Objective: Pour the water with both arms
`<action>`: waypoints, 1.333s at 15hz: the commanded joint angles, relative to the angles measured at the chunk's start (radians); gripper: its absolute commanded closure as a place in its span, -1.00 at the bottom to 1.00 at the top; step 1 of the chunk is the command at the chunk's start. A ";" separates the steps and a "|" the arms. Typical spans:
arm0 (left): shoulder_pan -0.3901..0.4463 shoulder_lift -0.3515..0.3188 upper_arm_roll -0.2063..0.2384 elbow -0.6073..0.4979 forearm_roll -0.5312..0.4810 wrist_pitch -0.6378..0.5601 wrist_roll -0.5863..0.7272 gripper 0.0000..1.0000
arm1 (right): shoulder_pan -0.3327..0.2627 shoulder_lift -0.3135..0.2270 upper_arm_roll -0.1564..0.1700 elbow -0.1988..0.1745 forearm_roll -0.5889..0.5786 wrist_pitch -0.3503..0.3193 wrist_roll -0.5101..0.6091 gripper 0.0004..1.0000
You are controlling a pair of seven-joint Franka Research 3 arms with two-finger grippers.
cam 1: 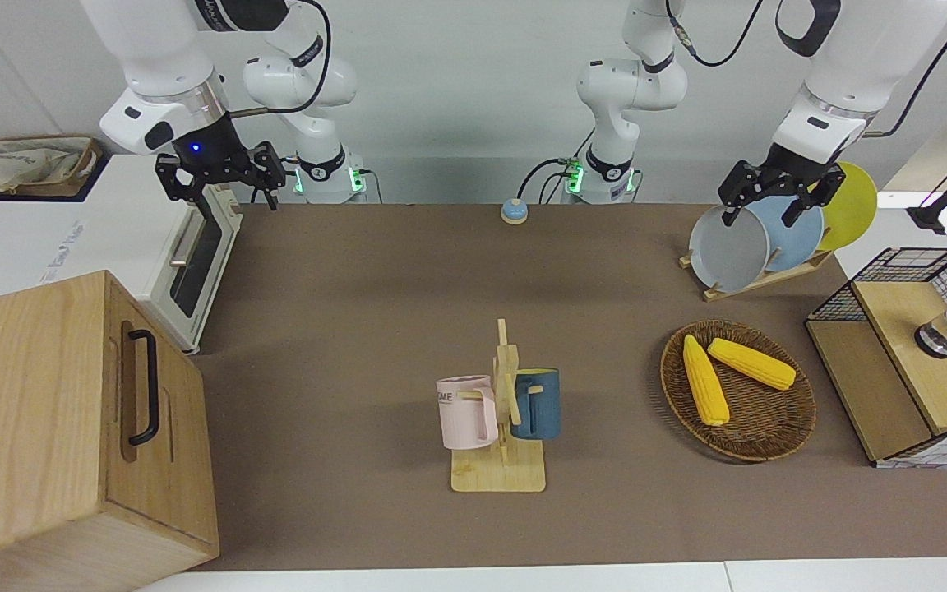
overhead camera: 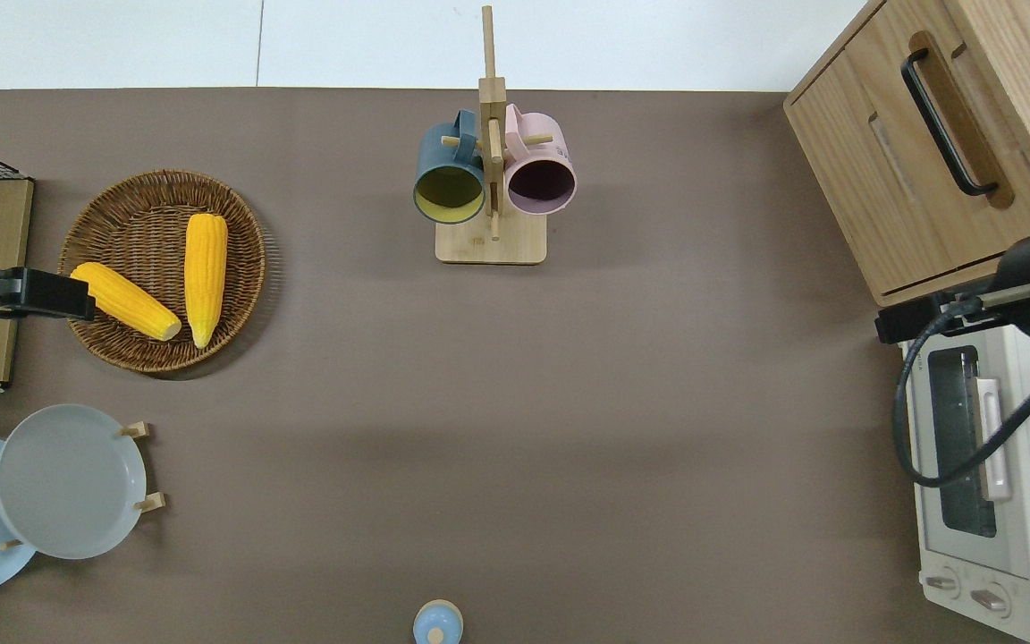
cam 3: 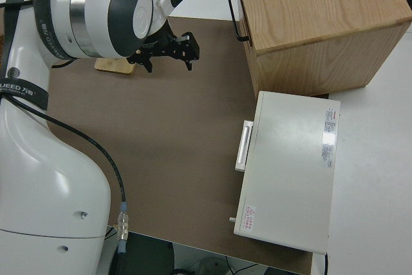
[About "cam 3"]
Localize wooden cabinet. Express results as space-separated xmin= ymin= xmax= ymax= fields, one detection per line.
xmin=233 ymin=0 xmax=412 ymax=97

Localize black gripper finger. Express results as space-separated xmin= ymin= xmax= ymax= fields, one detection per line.
xmin=141 ymin=55 xmax=155 ymax=73
xmin=182 ymin=32 xmax=200 ymax=71

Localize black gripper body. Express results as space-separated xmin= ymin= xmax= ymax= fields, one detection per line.
xmin=127 ymin=23 xmax=187 ymax=64

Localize white toaster oven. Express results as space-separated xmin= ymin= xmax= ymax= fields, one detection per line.
xmin=233 ymin=90 xmax=341 ymax=255

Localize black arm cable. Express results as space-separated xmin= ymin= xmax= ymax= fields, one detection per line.
xmin=0 ymin=0 xmax=129 ymax=275

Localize brown table mat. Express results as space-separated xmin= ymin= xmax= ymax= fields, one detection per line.
xmin=48 ymin=16 xmax=315 ymax=275

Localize white oven door handle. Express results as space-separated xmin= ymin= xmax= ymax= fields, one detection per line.
xmin=234 ymin=120 xmax=254 ymax=172

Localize black cabinet handle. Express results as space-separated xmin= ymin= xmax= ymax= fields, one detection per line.
xmin=227 ymin=0 xmax=248 ymax=41

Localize wooden mug tree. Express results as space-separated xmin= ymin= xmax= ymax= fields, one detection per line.
xmin=94 ymin=57 xmax=136 ymax=75

